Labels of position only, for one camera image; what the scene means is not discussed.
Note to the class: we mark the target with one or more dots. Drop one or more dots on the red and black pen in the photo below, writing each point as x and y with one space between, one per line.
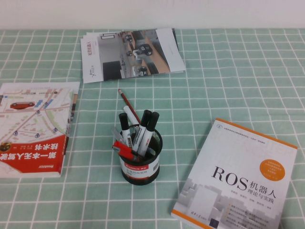
124 146

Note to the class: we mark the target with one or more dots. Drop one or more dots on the white marker pen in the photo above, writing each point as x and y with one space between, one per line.
130 114

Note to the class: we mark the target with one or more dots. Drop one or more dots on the transparent grey pen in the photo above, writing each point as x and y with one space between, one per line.
117 134

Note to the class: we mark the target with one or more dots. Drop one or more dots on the red pen with silver tip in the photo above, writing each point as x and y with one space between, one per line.
126 155

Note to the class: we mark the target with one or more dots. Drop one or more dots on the black mesh pen holder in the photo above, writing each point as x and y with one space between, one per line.
140 171

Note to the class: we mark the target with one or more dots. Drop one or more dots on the white marker with black cap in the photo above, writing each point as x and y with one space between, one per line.
124 121
145 119
152 124

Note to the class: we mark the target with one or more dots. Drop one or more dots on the red pencil with eraser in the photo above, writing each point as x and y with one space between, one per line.
126 100

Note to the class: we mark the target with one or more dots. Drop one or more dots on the robot photo brochure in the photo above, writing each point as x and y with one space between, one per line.
107 55

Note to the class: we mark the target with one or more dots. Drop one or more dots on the white orange ROS book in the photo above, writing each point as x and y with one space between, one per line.
226 162

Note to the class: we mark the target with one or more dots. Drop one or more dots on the red white map book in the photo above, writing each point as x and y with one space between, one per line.
35 133

